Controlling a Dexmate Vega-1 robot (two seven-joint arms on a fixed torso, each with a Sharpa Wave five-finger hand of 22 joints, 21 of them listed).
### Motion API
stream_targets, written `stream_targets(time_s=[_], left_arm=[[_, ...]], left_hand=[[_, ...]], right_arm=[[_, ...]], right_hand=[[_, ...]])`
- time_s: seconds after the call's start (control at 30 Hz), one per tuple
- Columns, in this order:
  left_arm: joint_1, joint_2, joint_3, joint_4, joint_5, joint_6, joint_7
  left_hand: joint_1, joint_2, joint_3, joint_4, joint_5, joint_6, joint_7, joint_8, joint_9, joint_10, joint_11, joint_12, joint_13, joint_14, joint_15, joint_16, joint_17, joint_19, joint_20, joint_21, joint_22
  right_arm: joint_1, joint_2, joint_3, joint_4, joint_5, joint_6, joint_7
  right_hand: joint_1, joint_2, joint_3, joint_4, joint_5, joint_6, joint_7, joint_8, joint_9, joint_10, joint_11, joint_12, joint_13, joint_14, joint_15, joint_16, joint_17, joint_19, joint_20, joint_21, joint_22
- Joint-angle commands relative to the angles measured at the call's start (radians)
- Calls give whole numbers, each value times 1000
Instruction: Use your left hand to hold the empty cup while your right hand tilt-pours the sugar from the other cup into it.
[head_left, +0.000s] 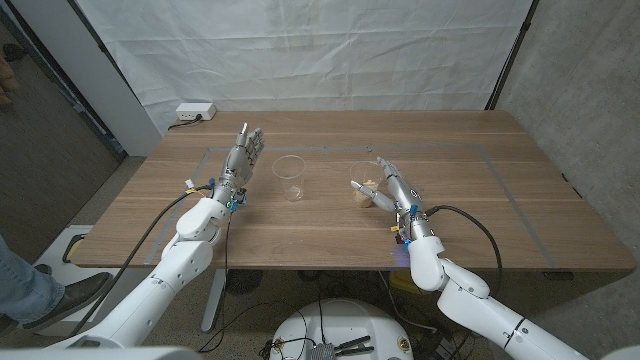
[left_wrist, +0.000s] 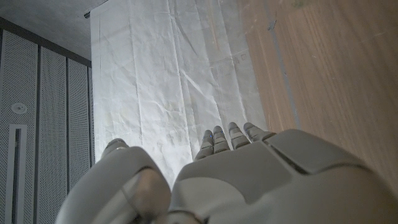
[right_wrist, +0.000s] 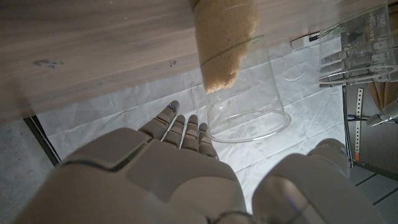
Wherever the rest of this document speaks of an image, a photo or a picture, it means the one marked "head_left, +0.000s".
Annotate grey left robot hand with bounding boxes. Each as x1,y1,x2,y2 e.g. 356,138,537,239
209,122,266,211

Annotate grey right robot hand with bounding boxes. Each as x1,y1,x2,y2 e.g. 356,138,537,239
349,156,436,244

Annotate brown sugar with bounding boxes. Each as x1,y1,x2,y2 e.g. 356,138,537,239
353,178,379,209

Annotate clear plastic cup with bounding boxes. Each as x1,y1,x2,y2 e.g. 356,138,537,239
348,160,385,209
271,154,307,203

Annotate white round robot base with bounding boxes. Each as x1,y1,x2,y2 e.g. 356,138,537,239
269,298,415,360

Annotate white power strip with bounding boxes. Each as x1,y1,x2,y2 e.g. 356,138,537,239
175,102,218,122

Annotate grey tape rectangle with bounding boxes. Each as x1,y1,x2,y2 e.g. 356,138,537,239
144,144,559,269

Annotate yellow object under table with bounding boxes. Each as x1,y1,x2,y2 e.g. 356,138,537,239
388,269,415,296

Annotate white backdrop cloth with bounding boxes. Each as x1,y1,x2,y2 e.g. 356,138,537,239
74,0,535,136

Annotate black round floor object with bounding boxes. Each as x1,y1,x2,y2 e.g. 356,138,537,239
224,269,265,296

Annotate white metal table leg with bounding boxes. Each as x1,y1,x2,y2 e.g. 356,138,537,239
200,269,230,333

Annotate black tools on base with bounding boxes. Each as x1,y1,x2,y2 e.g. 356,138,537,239
332,335,375,357

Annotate black backdrop stand pole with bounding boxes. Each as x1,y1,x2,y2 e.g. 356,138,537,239
483,0,541,111

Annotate dark shoe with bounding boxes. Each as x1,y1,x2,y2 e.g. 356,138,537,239
0,271,115,335

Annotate person's leg in jeans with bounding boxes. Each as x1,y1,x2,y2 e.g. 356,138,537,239
0,234,66,324

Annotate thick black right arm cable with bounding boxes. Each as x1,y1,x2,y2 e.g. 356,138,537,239
423,203,504,301

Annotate black power strip cable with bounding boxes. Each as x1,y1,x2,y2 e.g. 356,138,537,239
167,114,204,132

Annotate thin black left wrist cable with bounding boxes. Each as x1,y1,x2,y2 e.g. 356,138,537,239
197,212,232,354

